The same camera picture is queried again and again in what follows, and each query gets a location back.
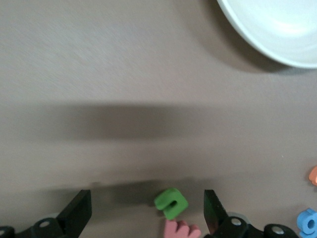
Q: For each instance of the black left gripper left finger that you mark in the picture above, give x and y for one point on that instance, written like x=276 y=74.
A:
x=74 y=213

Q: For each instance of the beige plate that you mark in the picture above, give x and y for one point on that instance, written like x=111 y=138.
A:
x=272 y=24

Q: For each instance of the blue foam letter g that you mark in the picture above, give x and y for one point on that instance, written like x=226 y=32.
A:
x=301 y=220

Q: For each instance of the pink foam letter w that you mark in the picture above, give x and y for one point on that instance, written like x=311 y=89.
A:
x=178 y=230

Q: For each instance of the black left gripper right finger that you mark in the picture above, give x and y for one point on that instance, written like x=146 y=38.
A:
x=214 y=213

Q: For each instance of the green foam letter u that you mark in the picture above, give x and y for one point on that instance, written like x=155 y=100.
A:
x=163 y=200

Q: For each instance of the orange foam letter e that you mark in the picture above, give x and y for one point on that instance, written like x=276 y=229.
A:
x=314 y=174

